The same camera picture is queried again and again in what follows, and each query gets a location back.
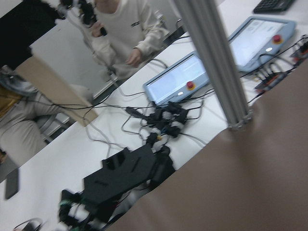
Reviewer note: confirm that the blue teach pendant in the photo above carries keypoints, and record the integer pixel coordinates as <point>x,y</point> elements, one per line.
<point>177,82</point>
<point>258,39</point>

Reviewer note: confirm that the person in cream sweater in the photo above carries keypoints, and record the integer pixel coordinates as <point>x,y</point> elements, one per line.
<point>127,34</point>

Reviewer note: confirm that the black keyboard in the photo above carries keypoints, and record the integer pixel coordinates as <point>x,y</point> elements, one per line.
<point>272,6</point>

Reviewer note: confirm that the black phone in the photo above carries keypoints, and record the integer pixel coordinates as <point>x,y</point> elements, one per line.
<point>12,184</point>

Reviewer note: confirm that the aluminium frame post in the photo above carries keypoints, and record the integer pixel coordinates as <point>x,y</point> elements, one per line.
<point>203,22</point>

